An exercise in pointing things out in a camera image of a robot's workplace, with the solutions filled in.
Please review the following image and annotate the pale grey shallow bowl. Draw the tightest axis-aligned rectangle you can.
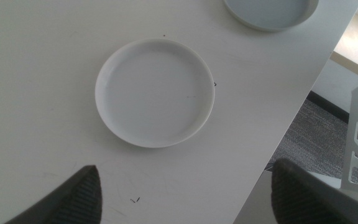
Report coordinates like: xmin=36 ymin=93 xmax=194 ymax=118
xmin=223 ymin=0 xmax=319 ymax=33

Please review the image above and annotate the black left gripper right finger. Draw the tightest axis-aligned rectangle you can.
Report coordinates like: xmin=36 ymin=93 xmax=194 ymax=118
xmin=271 ymin=157 xmax=358 ymax=224

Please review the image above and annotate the white shallow bowl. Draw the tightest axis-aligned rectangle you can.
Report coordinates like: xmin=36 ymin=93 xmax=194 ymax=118
xmin=94 ymin=38 xmax=216 ymax=149

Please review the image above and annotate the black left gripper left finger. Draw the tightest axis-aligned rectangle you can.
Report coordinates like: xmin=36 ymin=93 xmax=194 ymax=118
xmin=4 ymin=164 xmax=103 ymax=224

